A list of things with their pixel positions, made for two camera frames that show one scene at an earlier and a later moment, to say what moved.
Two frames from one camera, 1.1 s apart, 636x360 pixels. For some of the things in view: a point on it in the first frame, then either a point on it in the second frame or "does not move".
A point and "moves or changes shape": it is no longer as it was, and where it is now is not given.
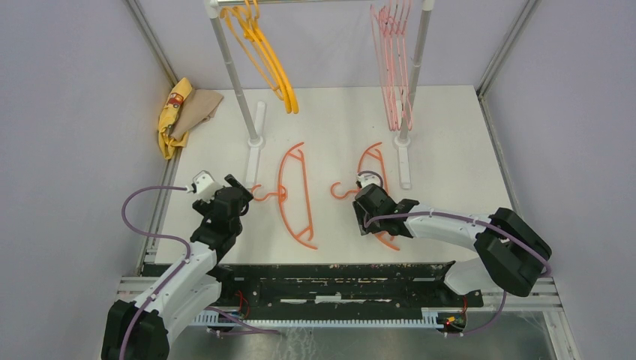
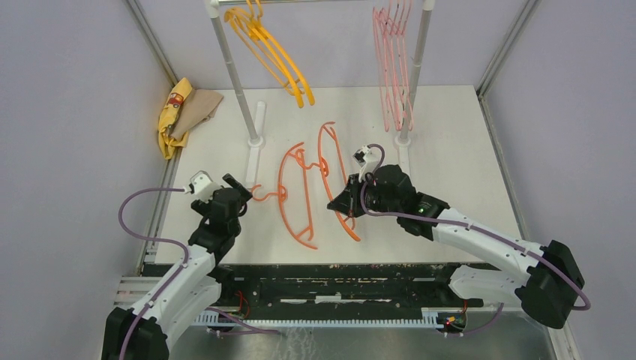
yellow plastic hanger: x=247 y=34 moves or changes shape
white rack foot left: x=255 y=146 does not move
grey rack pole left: x=213 y=8 does not move
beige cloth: x=196 y=107 does not move
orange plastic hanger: x=376 y=156 moves or changes shape
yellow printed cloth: x=166 y=140 does not move
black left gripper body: x=203 y=208 does not move
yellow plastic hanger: x=258 y=44 moves or changes shape
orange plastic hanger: x=309 y=229 does not move
